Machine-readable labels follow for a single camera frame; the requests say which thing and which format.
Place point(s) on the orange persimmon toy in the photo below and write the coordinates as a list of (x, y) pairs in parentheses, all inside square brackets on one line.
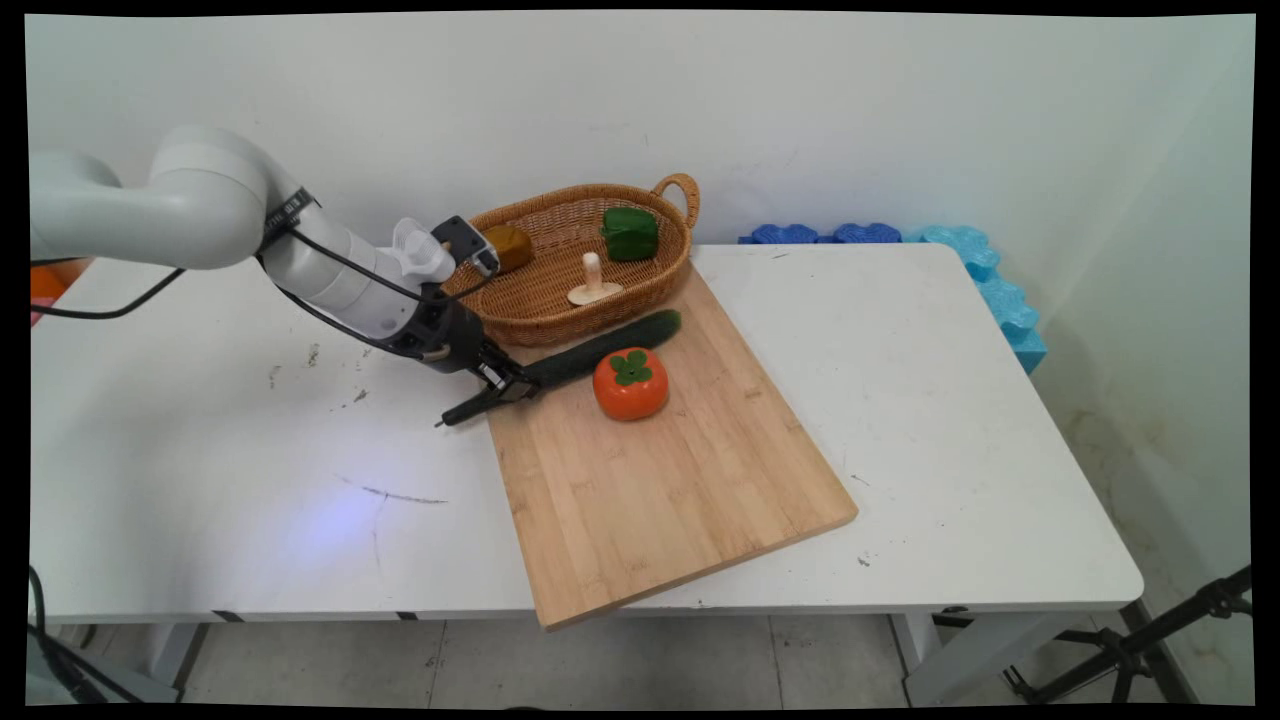
[(631, 385)]

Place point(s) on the brown potato toy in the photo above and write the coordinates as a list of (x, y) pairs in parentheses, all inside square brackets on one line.
[(510, 247)]

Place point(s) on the light blue foam piece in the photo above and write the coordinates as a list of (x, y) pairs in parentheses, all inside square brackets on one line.
[(1008, 305), (965, 248), (1028, 350)]

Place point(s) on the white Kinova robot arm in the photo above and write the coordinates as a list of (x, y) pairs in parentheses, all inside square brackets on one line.
[(200, 205)]

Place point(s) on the dark blue foam piece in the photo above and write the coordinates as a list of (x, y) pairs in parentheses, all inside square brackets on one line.
[(782, 235), (868, 233)]

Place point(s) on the beige mushroom toy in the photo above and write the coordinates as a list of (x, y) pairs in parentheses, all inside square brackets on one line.
[(592, 283)]

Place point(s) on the white table leg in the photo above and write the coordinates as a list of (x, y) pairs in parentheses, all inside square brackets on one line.
[(175, 655), (960, 655)]

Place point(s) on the orange object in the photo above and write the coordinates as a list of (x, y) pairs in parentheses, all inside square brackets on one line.
[(50, 282)]

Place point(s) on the bamboo cutting board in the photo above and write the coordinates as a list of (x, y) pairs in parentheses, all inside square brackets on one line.
[(660, 470)]

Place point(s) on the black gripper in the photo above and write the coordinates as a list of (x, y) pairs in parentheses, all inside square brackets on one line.
[(452, 338)]

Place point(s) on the green bell pepper toy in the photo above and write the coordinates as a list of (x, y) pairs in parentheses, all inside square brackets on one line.
[(630, 233)]

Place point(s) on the black tripod stand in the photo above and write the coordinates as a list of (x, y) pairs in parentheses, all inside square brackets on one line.
[(1130, 650)]

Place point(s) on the pink object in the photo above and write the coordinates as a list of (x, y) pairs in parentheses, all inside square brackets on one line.
[(38, 308)]

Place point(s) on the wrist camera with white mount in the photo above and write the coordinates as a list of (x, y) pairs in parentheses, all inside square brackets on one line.
[(445, 250)]

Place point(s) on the dark green cucumber toy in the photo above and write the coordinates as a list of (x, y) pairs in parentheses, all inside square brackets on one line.
[(600, 350)]

